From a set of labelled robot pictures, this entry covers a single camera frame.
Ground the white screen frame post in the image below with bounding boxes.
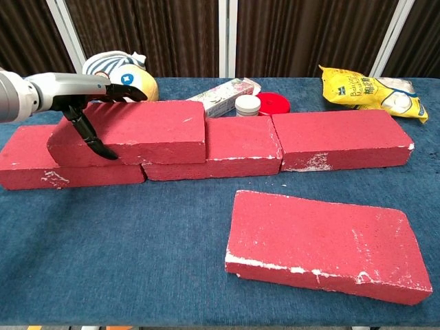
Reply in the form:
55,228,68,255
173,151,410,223
218,0,238,78
46,0,87,76
369,0,417,78

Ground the red round flat lid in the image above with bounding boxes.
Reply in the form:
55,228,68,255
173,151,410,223
256,91,292,116

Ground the yellow marshmallow snack bag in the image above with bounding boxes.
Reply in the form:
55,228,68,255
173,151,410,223
318,64,430,124

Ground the floral pink white carton box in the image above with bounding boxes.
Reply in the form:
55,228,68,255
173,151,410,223
187,78,259,119

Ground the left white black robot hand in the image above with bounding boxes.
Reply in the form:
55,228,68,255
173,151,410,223
25,71,149,161

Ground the dark brown pleated curtain panel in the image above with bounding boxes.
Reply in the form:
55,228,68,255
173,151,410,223
383,0,440,78
0,0,77,78
235,0,399,78
65,0,221,78

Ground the yellow plush toy striped hat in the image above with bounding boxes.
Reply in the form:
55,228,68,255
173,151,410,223
82,50,160,103

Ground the small white round jar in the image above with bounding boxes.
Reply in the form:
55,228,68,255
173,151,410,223
235,95,262,117

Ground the blue table cloth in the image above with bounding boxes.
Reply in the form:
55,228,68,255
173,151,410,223
0,76,440,327

